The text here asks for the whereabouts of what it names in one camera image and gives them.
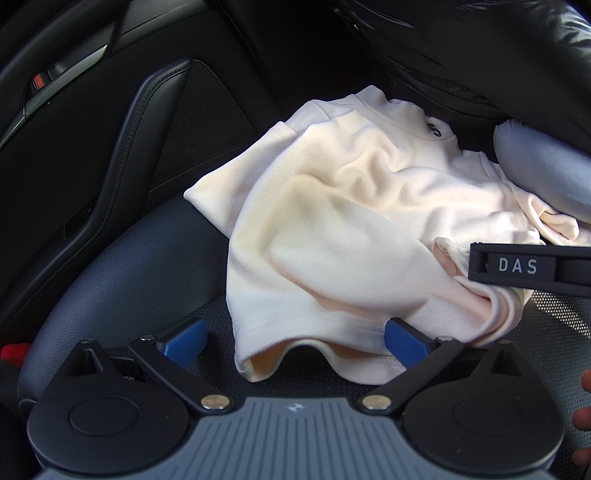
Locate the chrome door handle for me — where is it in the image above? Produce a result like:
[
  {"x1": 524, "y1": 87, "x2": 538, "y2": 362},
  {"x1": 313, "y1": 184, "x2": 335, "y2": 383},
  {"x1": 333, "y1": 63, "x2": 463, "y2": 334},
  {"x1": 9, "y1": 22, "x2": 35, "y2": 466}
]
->
[{"x1": 18, "y1": 44, "x2": 112, "y2": 121}]

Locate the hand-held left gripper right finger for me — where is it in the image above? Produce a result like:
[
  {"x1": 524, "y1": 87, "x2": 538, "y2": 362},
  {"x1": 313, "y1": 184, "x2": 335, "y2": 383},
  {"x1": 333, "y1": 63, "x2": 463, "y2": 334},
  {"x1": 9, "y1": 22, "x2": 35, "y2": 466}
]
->
[{"x1": 360, "y1": 318, "x2": 527, "y2": 414}]

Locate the black leather car seat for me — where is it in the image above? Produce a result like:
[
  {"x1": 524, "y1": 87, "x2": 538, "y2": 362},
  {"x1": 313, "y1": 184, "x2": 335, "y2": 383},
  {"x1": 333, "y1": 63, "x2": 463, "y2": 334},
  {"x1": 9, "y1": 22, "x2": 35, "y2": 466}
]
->
[{"x1": 16, "y1": 189, "x2": 591, "y2": 462}]

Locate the grey cushion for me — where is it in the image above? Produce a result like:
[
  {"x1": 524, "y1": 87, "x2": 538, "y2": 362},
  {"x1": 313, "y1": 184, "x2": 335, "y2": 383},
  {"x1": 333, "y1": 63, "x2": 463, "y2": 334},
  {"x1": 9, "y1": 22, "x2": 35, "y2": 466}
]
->
[{"x1": 493, "y1": 119, "x2": 591, "y2": 214}]

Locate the black car door panel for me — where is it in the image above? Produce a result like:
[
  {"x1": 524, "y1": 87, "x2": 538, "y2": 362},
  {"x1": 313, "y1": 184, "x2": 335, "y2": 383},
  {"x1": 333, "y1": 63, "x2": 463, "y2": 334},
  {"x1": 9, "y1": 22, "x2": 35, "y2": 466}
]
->
[{"x1": 0, "y1": 0, "x2": 287, "y2": 333}]

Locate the red cloth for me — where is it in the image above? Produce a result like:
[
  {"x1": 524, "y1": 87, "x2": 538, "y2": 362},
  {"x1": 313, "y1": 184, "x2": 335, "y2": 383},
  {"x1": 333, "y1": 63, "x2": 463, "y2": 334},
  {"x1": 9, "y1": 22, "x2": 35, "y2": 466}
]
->
[{"x1": 0, "y1": 344, "x2": 29, "y2": 367}]

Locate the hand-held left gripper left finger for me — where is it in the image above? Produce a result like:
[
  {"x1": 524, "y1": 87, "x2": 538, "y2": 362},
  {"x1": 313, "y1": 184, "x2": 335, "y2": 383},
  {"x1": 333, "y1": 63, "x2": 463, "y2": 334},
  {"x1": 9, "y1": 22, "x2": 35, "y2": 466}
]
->
[{"x1": 62, "y1": 318, "x2": 234, "y2": 414}]

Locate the cream t-shirt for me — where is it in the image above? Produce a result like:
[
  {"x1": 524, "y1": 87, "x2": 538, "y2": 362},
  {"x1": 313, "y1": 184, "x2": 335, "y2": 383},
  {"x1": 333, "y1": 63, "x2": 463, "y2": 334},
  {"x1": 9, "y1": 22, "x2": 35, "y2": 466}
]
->
[{"x1": 184, "y1": 85, "x2": 580, "y2": 385}]

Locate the black padded jacket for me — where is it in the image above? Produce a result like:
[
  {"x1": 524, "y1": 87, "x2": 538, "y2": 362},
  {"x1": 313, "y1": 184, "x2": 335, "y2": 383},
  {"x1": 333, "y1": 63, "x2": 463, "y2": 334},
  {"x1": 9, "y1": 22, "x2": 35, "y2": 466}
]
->
[{"x1": 332, "y1": 0, "x2": 591, "y2": 153}]

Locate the person's right hand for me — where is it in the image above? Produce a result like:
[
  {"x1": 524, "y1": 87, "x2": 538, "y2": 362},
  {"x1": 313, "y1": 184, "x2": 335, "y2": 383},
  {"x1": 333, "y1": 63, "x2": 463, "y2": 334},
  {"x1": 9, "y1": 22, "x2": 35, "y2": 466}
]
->
[{"x1": 571, "y1": 369, "x2": 591, "y2": 468}]

